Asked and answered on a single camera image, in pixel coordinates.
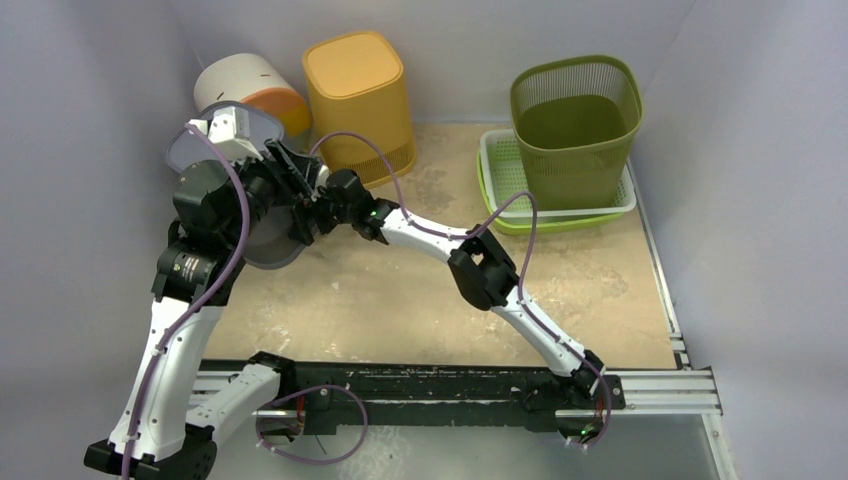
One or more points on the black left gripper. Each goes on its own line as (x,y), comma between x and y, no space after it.
(302,168)

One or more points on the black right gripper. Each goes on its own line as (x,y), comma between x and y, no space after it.
(308,216)

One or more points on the grey mesh basket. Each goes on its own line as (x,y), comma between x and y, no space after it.
(268,246)

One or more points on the orange mesh basket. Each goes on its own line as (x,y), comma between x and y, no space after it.
(357,90)

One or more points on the olive green mesh basket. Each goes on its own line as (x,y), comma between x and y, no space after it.
(575,121)

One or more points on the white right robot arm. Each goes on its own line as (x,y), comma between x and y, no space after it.
(485,275)

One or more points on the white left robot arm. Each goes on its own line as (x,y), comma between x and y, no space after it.
(159,434)

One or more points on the round pastel drawer cabinet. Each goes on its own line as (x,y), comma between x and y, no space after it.
(250,79)

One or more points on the white mesh tray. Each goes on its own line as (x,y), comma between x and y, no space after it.
(504,176)

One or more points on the lime green tray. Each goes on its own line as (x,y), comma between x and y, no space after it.
(518,229)

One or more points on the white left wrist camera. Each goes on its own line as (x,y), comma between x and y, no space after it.
(229,130)

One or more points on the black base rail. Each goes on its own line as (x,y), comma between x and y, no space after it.
(328,395)

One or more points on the aluminium frame rail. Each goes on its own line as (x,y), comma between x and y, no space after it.
(670,392)

